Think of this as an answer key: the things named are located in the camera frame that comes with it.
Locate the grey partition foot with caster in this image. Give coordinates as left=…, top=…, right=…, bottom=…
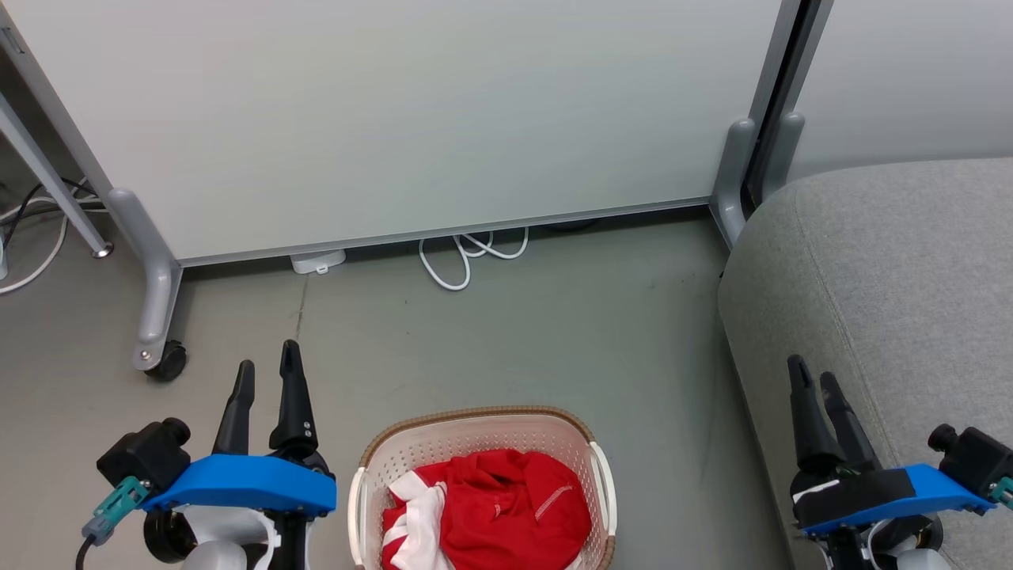
left=106, top=188, right=184, bottom=373

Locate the small white partition panel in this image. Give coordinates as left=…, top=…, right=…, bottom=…
left=780, top=0, right=1013, bottom=184

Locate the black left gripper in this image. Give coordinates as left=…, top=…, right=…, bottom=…
left=144, top=340, right=333, bottom=570

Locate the cream perforated laundry basket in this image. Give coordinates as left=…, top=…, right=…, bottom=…
left=348, top=406, right=617, bottom=570

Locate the thin white floor cable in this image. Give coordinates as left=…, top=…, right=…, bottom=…
left=0, top=194, right=108, bottom=296

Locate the grey fabric sofa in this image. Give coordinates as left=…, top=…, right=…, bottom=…
left=717, top=158, right=1013, bottom=570

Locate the black left arm cable teal plug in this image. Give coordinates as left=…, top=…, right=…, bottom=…
left=75, top=475, right=151, bottom=570

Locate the grey metal table leg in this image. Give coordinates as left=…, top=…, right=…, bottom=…
left=0, top=93, right=114, bottom=260

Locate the thin black floor cable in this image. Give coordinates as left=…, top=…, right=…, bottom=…
left=0, top=179, right=100, bottom=238

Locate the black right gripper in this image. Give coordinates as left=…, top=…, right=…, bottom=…
left=787, top=355, right=944, bottom=570

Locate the white power adapter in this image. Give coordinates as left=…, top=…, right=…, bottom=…
left=290, top=249, right=347, bottom=276

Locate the large white partition panel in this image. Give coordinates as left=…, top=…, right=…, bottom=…
left=0, top=0, right=804, bottom=268

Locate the white looped cable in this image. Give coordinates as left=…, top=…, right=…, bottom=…
left=418, top=227, right=529, bottom=292

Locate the black caster wheel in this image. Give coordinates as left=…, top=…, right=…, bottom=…
left=146, top=340, right=189, bottom=382

